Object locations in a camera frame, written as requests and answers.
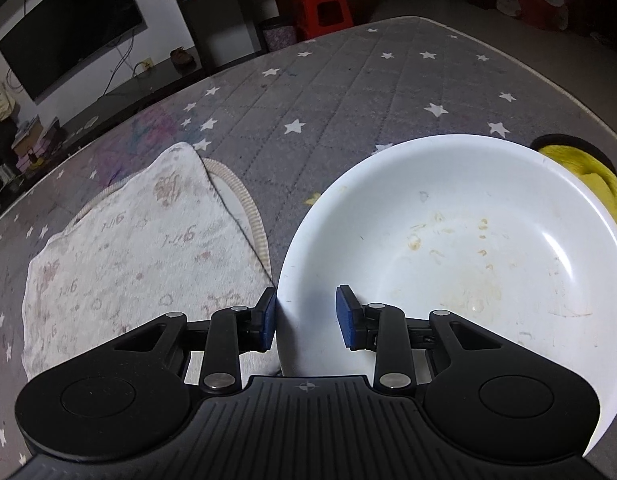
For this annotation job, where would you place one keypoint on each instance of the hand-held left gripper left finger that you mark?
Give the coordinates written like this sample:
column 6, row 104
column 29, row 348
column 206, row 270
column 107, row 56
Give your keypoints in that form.
column 268, row 320

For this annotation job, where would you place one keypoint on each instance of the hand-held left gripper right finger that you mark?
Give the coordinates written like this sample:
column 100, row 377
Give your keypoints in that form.
column 346, row 320

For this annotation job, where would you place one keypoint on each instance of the white bowl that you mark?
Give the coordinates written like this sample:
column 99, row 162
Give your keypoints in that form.
column 488, row 260

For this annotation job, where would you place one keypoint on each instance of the yellow cloth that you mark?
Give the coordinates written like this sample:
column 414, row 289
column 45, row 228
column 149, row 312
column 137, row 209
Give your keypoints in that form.
column 588, row 165

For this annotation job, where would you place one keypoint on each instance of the round beige mat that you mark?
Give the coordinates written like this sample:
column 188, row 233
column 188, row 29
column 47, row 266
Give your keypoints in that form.
column 253, row 220

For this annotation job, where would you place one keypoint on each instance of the white printed towel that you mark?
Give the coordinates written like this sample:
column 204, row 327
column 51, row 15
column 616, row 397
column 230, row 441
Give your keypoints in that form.
column 138, row 250

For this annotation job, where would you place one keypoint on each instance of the grey star-print cover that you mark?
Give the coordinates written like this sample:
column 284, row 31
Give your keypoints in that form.
column 388, row 90

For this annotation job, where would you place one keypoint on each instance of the patterned waste bin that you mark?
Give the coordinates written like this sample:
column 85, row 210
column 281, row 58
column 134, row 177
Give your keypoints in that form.
column 278, row 37

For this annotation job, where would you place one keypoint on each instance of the cardboard box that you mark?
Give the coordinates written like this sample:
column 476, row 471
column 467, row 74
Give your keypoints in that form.
column 28, row 135

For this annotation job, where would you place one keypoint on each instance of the dark wooden display cabinet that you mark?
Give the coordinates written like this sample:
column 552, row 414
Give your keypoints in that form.
column 223, row 20

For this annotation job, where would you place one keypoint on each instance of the black flat television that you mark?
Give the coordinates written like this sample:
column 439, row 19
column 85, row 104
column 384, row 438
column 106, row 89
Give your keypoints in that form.
column 73, row 30

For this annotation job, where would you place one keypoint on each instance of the white wall socket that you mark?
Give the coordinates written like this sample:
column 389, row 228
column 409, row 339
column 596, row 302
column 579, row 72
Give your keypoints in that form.
column 145, row 64

